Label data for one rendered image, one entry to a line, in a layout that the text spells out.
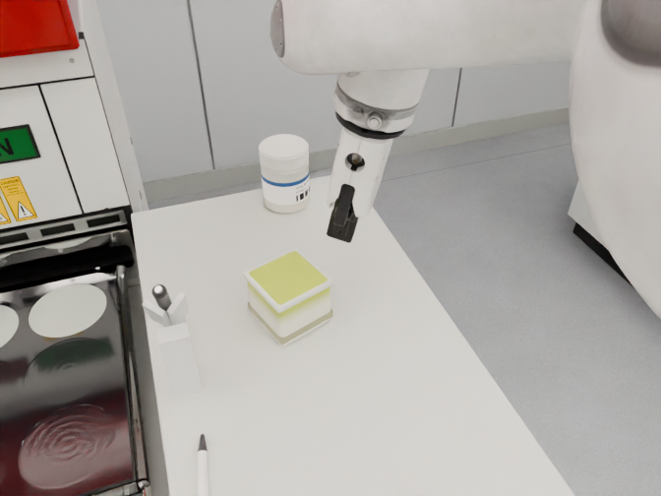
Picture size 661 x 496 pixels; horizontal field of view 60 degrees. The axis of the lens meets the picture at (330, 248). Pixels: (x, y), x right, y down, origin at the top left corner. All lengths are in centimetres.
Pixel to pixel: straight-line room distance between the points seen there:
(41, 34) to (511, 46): 51
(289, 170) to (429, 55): 43
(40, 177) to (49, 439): 34
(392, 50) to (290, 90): 212
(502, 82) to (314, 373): 252
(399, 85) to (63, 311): 55
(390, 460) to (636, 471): 134
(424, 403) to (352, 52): 36
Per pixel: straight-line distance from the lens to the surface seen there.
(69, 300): 87
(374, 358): 64
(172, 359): 59
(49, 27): 72
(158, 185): 261
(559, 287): 227
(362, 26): 42
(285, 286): 62
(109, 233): 90
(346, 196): 60
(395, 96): 54
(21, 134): 83
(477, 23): 39
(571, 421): 188
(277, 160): 79
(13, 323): 87
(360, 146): 57
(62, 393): 76
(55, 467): 71
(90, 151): 84
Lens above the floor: 146
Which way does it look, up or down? 40 degrees down
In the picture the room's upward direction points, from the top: straight up
